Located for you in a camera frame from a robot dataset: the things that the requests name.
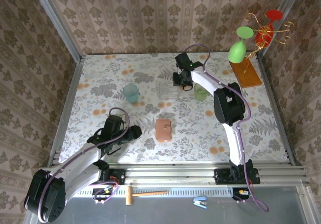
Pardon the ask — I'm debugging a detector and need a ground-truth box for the clear acrylic box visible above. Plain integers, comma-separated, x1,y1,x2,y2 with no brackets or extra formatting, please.
157,81,185,101

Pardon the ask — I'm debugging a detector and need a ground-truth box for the green plastic cup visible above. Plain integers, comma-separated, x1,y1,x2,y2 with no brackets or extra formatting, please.
194,83,209,102

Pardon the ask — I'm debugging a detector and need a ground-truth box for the teal plastic cup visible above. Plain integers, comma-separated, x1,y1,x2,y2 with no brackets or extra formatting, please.
122,83,140,104

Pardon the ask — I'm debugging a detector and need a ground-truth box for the wooden mallet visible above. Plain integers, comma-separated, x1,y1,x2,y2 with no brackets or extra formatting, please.
125,185,168,206

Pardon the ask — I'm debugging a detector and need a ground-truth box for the green plastic wine glass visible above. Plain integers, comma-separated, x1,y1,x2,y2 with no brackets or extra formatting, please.
227,26,254,64

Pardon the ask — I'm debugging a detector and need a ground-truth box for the grey metal panel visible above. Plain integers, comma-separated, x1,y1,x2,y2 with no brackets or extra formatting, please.
24,186,310,224

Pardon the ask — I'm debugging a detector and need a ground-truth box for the blue stapler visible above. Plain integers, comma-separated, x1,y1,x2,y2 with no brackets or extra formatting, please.
192,195,209,209

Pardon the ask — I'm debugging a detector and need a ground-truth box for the red plastic wine glass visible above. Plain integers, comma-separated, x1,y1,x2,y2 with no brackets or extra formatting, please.
254,10,283,46

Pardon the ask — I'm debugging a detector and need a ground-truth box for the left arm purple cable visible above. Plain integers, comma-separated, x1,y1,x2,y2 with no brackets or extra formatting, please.
37,107,131,223

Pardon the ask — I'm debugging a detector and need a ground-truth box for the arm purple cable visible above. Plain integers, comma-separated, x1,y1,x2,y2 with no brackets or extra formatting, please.
184,44,270,212
37,107,131,223

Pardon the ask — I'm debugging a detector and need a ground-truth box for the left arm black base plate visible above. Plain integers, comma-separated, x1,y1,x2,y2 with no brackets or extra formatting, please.
99,168,126,186

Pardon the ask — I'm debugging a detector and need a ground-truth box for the aluminium rail frame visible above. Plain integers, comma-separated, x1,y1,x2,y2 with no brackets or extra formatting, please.
47,161,310,187

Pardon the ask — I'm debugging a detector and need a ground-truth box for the left arm wired connector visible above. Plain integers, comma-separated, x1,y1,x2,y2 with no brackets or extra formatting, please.
92,187,118,204

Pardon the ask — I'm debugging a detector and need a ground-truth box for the arm wired connector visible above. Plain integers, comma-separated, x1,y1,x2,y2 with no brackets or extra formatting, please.
92,187,118,204
232,187,251,204

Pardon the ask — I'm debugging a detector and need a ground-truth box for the aluminium table side rail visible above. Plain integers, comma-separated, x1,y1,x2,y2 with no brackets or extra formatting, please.
257,57,296,166
47,58,85,166

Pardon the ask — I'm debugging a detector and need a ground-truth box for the gold wire rack wooden base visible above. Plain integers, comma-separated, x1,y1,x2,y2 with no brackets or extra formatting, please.
229,12,295,89

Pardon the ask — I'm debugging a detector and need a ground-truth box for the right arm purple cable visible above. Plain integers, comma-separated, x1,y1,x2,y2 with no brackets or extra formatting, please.
184,44,270,212

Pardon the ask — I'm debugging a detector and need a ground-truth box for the white slotted cable duct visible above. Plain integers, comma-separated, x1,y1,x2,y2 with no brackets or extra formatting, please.
72,185,235,197

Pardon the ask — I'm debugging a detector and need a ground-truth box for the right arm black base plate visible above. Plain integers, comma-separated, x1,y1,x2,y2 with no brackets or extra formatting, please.
213,168,261,185

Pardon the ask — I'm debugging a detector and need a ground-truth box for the right arm wired connector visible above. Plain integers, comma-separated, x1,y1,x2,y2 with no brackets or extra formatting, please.
232,187,251,204

